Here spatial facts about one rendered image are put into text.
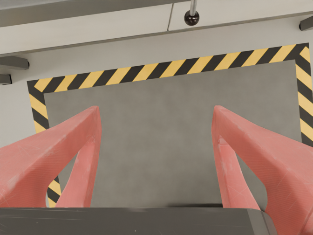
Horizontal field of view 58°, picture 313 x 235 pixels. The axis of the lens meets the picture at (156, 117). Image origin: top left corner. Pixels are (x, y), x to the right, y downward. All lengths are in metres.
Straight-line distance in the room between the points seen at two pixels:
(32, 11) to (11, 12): 0.02
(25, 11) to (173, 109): 0.89
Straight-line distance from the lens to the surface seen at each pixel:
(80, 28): 0.64
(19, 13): 0.36
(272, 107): 1.27
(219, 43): 1.21
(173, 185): 1.24
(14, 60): 1.17
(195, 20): 0.26
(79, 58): 1.22
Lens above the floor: 1.17
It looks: 84 degrees down
